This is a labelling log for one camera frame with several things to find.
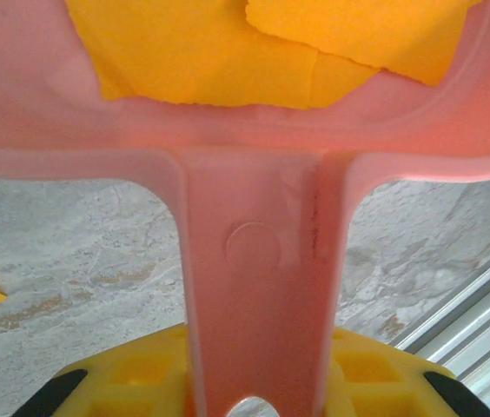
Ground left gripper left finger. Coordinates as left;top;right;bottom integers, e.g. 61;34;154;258
14;325;201;417

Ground aluminium mounting rail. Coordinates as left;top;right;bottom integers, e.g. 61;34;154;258
394;241;490;394

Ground pink plastic dustpan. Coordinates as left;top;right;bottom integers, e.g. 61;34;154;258
0;0;490;417

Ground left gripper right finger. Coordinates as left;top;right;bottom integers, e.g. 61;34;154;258
323;328;490;417

